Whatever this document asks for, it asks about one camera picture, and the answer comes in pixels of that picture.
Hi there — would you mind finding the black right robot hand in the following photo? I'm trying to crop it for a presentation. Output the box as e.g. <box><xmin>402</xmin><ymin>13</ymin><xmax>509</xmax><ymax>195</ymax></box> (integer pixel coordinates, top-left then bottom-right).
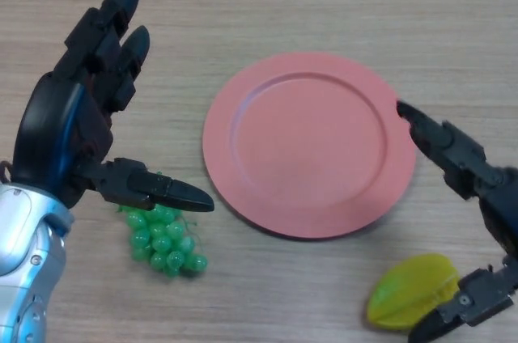
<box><xmin>395</xmin><ymin>100</ymin><xmax>518</xmax><ymax>343</ymax></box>

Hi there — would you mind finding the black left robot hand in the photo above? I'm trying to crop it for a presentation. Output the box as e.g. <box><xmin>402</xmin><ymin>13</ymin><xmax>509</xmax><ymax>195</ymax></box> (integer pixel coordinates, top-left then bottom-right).
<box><xmin>11</xmin><ymin>0</ymin><xmax>215</xmax><ymax>214</ymax></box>

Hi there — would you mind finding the yellow starfruit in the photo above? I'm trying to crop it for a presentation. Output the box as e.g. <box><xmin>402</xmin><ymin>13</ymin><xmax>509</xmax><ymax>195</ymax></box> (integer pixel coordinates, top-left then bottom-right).
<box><xmin>366</xmin><ymin>252</ymin><xmax>462</xmax><ymax>330</ymax></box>

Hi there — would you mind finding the pink round plate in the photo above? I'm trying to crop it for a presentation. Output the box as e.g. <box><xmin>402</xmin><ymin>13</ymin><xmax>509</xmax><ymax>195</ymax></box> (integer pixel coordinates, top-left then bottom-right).
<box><xmin>202</xmin><ymin>51</ymin><xmax>417</xmax><ymax>242</ymax></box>

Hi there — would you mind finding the green grape bunch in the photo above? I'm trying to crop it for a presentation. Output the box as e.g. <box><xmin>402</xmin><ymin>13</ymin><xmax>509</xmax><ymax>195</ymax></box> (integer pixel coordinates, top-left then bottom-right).
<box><xmin>117</xmin><ymin>171</ymin><xmax>210</xmax><ymax>278</ymax></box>

